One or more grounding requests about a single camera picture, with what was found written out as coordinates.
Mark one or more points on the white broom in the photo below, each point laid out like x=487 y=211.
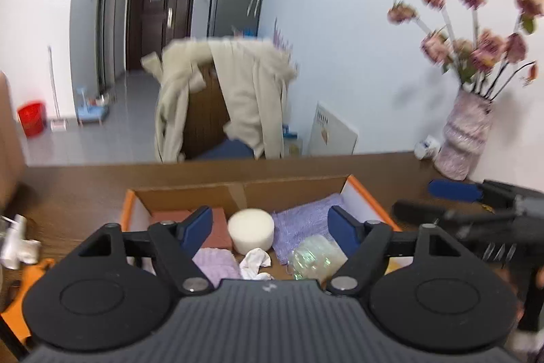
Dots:
x=58 y=124

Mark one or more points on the pink textured vase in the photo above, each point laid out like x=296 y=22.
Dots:
x=465 y=135

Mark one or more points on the purple knitted pouch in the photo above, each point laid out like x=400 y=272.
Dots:
x=294 y=225

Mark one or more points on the lavender fluffy headband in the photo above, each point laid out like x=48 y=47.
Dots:
x=217 y=264

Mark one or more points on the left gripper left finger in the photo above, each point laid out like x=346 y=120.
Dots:
x=173 y=247

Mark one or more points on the wooden chair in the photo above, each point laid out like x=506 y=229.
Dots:
x=206 y=116

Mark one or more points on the white small bottle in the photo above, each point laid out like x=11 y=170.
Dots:
x=14 y=236

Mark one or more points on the white board leaning on wall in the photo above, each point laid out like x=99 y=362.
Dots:
x=330 y=136

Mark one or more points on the dark brown entrance door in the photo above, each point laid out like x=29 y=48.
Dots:
x=152 y=24

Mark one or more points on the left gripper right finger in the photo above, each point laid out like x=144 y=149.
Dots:
x=365 y=244

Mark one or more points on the iridescent clear plastic bag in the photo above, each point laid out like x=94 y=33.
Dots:
x=316 y=257

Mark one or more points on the small white jar by vase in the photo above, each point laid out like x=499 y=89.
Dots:
x=427 y=148

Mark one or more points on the white round sponge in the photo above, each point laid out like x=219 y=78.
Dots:
x=251 y=228

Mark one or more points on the crumpled white tissue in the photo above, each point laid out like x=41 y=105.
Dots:
x=29 y=251

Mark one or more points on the red orange cardboard box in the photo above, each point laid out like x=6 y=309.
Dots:
x=144 y=207

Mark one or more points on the red plastic bucket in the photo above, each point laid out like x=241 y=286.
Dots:
x=32 y=118

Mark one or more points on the small white cloth piece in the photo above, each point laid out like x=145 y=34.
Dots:
x=253 y=262

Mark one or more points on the person right hand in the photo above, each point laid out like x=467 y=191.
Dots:
x=526 y=341

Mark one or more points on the pink hard-shell suitcase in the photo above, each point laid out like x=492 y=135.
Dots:
x=11 y=155

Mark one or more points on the orange cloth band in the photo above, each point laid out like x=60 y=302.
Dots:
x=12 y=314

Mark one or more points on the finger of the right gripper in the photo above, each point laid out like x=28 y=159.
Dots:
x=455 y=191
x=415 y=213

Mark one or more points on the dried pink roses bouquet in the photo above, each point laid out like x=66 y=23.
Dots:
x=486 y=62

